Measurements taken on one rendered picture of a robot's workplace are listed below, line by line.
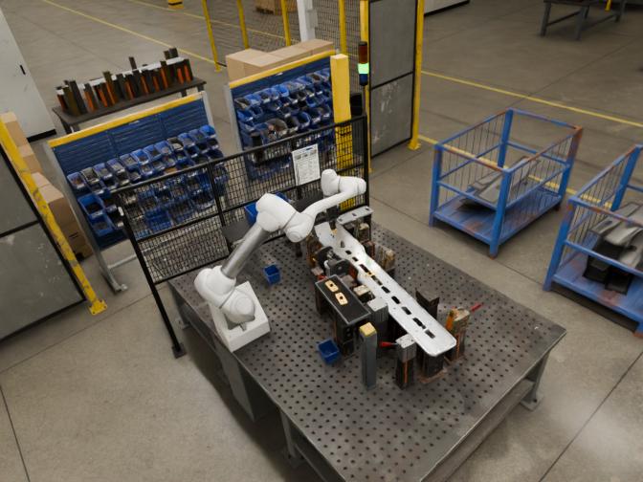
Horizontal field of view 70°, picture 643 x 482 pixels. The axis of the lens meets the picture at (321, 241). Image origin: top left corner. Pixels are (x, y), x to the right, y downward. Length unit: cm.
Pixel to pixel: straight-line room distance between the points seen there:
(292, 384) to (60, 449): 185
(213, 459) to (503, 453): 188
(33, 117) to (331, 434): 757
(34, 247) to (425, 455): 332
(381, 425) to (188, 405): 166
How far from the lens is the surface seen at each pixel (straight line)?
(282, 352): 294
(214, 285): 270
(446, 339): 259
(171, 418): 374
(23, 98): 896
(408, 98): 626
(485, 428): 323
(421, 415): 266
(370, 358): 253
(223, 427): 357
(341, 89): 351
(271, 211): 247
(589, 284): 445
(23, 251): 437
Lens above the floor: 295
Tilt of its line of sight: 37 degrees down
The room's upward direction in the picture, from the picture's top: 6 degrees counter-clockwise
